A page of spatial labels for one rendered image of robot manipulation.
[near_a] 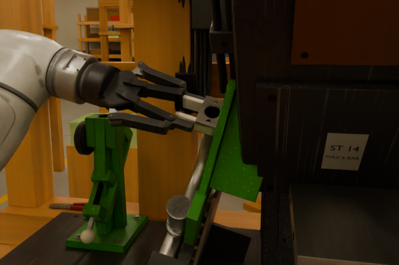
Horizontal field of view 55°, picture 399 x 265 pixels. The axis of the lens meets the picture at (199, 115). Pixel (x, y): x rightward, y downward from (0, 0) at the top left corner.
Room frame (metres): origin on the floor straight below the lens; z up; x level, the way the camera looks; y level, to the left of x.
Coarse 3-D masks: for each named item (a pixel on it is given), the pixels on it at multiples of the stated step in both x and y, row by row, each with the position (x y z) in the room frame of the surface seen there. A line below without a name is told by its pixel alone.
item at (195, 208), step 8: (192, 200) 0.50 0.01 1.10; (200, 200) 0.50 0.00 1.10; (192, 208) 0.49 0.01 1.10; (200, 208) 0.49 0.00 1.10; (192, 216) 0.48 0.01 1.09; (200, 216) 0.50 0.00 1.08; (192, 224) 0.49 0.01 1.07; (200, 224) 0.55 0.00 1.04; (192, 232) 0.51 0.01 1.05; (184, 240) 0.54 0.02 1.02; (192, 240) 0.53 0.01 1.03
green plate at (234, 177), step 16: (224, 96) 0.50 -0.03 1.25; (224, 112) 0.50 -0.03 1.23; (224, 128) 0.51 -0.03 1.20; (224, 144) 0.51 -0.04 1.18; (208, 160) 0.51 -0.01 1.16; (224, 160) 0.51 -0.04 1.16; (240, 160) 0.51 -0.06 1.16; (208, 176) 0.51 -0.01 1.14; (224, 176) 0.51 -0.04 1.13; (240, 176) 0.51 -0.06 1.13; (256, 176) 0.51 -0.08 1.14; (208, 192) 0.56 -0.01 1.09; (224, 192) 0.51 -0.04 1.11; (240, 192) 0.51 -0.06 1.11; (256, 192) 0.51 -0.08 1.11
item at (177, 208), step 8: (168, 200) 0.53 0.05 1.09; (176, 200) 0.52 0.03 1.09; (184, 200) 0.53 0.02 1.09; (168, 208) 0.51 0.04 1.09; (176, 208) 0.52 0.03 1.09; (184, 208) 0.52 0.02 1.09; (168, 216) 0.53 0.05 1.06; (176, 216) 0.51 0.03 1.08; (184, 216) 0.51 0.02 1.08; (168, 224) 0.55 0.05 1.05; (176, 224) 0.52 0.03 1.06; (184, 224) 0.53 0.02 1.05; (168, 232) 0.56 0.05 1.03; (176, 232) 0.55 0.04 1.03; (184, 232) 0.55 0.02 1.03
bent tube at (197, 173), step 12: (204, 108) 0.61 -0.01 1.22; (216, 108) 0.62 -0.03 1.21; (204, 120) 0.60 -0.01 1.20; (216, 120) 0.60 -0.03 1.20; (204, 144) 0.66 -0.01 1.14; (204, 156) 0.67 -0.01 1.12; (192, 180) 0.66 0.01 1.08; (192, 192) 0.64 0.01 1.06; (168, 240) 0.58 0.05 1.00; (180, 240) 0.58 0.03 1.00; (168, 252) 0.56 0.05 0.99
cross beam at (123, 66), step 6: (114, 66) 1.03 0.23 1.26; (120, 66) 1.02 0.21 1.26; (126, 66) 1.02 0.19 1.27; (132, 66) 1.02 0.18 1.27; (216, 66) 0.97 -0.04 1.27; (228, 66) 0.97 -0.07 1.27; (216, 72) 0.97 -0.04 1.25; (228, 72) 0.97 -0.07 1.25; (216, 78) 0.97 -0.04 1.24; (228, 78) 0.97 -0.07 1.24; (198, 84) 0.98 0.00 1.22; (216, 84) 0.97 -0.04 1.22; (210, 90) 0.98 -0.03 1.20; (216, 90) 0.97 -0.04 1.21; (216, 96) 0.97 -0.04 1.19; (222, 96) 0.97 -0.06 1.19
